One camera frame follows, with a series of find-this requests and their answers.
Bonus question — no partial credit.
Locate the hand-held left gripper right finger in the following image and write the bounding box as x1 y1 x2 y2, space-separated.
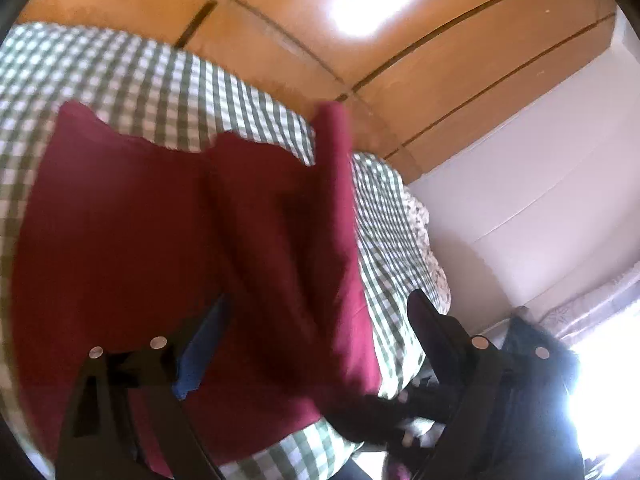
406 287 586 480

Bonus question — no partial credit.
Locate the pale patterned curtain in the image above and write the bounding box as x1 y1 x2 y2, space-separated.
542 267 640 346

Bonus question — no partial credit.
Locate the floral quilt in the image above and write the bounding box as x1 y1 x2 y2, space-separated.
402 187 453 318

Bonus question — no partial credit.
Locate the green checked bedsheet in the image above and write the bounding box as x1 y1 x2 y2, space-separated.
0 22 436 480

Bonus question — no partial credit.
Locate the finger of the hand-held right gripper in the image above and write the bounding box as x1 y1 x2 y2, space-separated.
330 375 453 461

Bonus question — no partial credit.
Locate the dark red garment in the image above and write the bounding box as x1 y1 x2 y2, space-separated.
10 100 386 478

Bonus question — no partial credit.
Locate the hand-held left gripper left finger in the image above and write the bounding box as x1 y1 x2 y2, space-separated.
52 295 228 480

